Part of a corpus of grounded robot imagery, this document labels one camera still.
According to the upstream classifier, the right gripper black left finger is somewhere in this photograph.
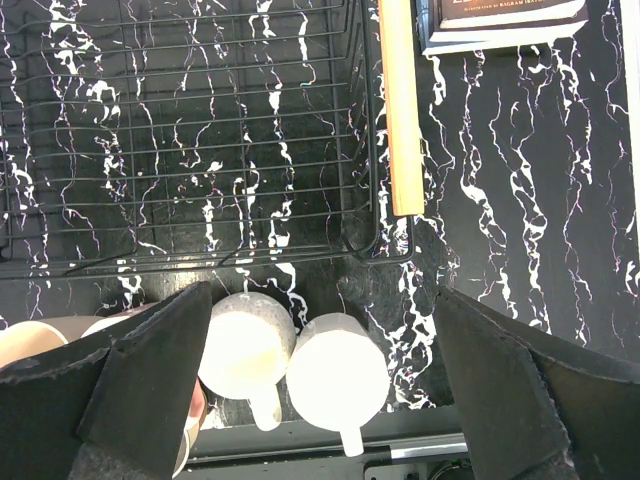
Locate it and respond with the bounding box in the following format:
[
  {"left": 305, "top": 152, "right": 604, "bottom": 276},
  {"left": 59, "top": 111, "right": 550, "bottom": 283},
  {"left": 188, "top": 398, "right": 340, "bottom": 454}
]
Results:
[{"left": 1, "top": 282, "right": 212, "bottom": 479}]

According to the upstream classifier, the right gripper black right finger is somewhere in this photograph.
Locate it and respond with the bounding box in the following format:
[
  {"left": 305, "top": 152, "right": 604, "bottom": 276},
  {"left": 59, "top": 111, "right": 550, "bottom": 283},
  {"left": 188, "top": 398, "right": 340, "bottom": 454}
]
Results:
[{"left": 434, "top": 287, "right": 639, "bottom": 479}]

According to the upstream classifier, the speckled cream mug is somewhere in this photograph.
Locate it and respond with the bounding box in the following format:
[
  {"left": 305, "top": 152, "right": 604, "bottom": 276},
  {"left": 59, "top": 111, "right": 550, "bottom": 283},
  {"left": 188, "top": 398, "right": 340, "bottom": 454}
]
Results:
[{"left": 198, "top": 292, "right": 296, "bottom": 431}]

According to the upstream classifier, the white faceted mug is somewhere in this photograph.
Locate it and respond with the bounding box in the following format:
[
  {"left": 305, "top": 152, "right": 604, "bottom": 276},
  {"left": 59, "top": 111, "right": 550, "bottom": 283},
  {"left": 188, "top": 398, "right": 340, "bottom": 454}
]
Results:
[{"left": 286, "top": 313, "right": 390, "bottom": 457}]

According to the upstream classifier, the small brown rimmed cup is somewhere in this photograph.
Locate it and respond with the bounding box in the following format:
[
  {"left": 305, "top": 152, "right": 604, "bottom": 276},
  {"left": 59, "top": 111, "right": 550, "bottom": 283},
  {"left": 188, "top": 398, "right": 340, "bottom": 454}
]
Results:
[{"left": 81, "top": 314, "right": 130, "bottom": 338}]

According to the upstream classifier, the beige cup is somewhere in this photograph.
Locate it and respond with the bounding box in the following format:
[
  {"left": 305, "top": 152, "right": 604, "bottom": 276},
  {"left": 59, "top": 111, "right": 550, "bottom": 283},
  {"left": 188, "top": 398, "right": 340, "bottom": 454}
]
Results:
[{"left": 0, "top": 321, "right": 68, "bottom": 368}]

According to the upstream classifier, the paperback book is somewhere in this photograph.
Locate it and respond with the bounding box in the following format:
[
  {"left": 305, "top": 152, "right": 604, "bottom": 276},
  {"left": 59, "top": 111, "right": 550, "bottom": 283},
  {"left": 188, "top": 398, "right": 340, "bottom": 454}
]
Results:
[{"left": 416, "top": 1, "right": 589, "bottom": 55}]

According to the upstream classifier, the black wire dish rack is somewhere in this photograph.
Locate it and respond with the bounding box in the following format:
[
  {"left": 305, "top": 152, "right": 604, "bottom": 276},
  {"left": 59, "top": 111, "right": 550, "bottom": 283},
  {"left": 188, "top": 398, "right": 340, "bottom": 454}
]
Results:
[{"left": 1, "top": 1, "right": 413, "bottom": 280}]

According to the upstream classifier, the right wooden rack handle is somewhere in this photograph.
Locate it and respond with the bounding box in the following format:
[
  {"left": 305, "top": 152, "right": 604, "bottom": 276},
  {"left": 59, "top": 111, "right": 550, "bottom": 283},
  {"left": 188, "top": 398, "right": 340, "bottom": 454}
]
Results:
[{"left": 378, "top": 0, "right": 424, "bottom": 216}]

